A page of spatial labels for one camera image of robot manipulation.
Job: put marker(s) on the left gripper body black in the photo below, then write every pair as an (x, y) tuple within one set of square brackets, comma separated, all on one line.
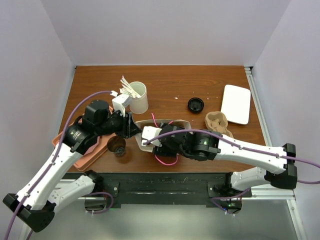
[(117, 123)]

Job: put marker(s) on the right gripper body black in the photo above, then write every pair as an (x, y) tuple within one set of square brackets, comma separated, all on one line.
[(165, 150)]

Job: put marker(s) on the dark translucent plastic cup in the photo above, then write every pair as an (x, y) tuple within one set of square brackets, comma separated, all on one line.
[(117, 146)]

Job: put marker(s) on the paper bag with pink handles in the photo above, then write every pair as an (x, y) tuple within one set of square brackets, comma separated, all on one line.
[(153, 122)]

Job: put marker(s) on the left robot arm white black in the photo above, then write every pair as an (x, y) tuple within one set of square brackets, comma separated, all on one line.
[(37, 203)]

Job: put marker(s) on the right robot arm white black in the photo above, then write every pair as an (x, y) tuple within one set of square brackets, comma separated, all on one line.
[(270, 165)]

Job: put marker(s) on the white cylindrical holder cup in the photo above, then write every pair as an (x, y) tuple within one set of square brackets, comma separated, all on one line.
[(139, 105)]

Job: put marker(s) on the black cup lid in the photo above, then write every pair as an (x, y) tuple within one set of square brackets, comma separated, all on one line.
[(195, 105)]

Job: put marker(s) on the brown pulp cup carrier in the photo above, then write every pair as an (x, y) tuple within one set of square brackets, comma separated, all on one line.
[(216, 121)]

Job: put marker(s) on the salmon pink plastic tray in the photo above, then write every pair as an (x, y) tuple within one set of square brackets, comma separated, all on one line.
[(100, 150)]

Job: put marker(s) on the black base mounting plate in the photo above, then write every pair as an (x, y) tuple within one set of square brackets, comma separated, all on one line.
[(166, 188)]

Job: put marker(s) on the white rectangular plate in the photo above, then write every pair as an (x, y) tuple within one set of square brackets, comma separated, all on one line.
[(236, 103)]

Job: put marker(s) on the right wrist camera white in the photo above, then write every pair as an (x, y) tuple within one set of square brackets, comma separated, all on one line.
[(149, 133)]

